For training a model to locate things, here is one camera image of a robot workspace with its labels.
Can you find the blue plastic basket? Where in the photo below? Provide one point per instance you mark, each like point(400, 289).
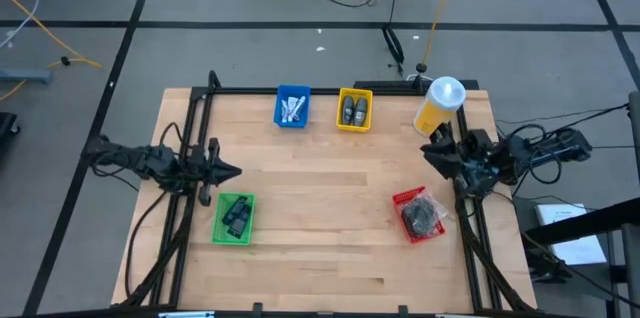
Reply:
point(300, 124)

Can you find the green plastic basket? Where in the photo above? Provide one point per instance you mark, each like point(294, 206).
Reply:
point(220, 233)

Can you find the grey table foot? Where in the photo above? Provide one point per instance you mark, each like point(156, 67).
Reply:
point(25, 76)

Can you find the black caster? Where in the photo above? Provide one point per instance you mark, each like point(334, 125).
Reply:
point(7, 125)

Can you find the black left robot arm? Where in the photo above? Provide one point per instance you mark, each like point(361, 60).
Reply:
point(150, 163)

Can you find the dark blue tube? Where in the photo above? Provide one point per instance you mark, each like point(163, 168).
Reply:
point(240, 225)
point(234, 210)

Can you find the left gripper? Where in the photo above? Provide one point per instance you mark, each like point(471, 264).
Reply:
point(205, 170)

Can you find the yellow plastic basket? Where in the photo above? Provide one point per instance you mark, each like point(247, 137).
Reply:
point(354, 128)

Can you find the grey post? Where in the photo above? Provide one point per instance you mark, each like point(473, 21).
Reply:
point(634, 133)

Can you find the red plastic basket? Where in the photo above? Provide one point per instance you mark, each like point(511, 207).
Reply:
point(402, 194)

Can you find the black aluminium rig frame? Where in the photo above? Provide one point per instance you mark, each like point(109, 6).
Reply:
point(325, 91)

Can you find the grey travel bottle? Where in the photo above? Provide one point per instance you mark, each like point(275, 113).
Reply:
point(361, 111)
point(348, 110)

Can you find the white wipes canister yellow label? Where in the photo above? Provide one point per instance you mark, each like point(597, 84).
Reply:
point(437, 108)

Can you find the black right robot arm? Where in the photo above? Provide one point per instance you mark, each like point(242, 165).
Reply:
point(550, 145)

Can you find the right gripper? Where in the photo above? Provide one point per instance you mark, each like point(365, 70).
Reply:
point(475, 163)

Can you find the small white toothpaste tube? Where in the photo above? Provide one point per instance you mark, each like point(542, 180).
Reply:
point(300, 104)
point(284, 112)

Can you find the black side table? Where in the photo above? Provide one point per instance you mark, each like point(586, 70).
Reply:
point(590, 218)

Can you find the white booklet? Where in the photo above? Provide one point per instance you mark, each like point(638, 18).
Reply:
point(575, 248)

